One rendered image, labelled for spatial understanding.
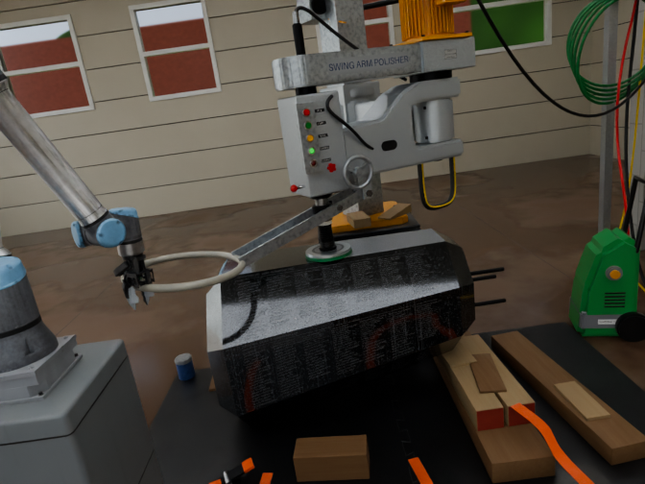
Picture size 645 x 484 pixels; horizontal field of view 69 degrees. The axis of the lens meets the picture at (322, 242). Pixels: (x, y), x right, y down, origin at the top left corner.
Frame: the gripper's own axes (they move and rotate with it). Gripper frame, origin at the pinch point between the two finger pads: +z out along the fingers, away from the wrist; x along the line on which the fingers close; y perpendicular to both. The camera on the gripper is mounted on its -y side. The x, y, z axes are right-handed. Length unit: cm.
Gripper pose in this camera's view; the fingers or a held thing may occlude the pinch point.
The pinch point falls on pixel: (139, 303)
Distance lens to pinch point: 191.8
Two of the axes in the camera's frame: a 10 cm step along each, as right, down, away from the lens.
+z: 0.9, 9.6, 2.7
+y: 8.3, 0.8, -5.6
